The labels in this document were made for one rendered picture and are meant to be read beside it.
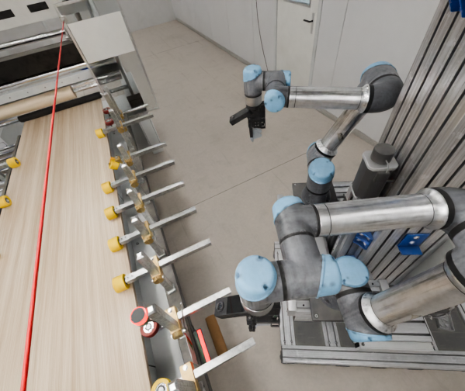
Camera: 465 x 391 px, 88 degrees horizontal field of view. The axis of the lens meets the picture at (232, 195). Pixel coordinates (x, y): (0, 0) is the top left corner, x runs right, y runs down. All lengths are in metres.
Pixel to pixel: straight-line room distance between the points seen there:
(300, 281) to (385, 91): 0.74
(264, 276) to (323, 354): 1.48
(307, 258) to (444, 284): 0.34
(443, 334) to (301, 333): 0.88
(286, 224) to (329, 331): 1.46
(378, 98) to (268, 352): 1.76
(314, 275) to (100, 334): 1.14
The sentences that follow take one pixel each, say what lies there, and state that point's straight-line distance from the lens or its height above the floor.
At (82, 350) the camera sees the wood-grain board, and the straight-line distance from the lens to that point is 1.45.
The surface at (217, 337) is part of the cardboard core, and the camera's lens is 2.06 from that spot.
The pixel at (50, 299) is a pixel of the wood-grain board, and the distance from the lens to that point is 1.65.
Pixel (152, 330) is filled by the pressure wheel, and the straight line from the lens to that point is 1.30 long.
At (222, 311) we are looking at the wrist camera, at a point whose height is 1.46.
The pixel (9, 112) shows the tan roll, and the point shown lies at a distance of 3.36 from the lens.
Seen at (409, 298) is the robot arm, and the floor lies 1.42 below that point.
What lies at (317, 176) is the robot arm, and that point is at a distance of 1.18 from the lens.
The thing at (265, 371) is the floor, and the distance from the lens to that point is 2.09.
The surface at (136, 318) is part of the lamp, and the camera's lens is 1.05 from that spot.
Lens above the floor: 2.09
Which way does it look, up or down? 50 degrees down
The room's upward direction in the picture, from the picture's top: 11 degrees counter-clockwise
